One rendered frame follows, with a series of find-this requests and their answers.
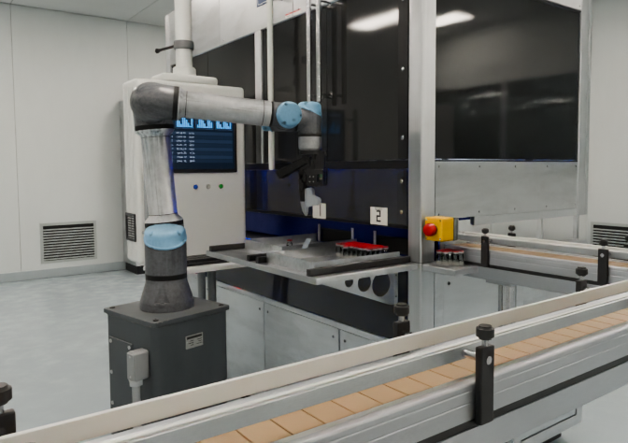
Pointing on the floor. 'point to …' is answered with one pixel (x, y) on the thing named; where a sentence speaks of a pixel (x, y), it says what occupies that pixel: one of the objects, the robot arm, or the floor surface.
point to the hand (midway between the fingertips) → (304, 211)
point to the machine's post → (421, 145)
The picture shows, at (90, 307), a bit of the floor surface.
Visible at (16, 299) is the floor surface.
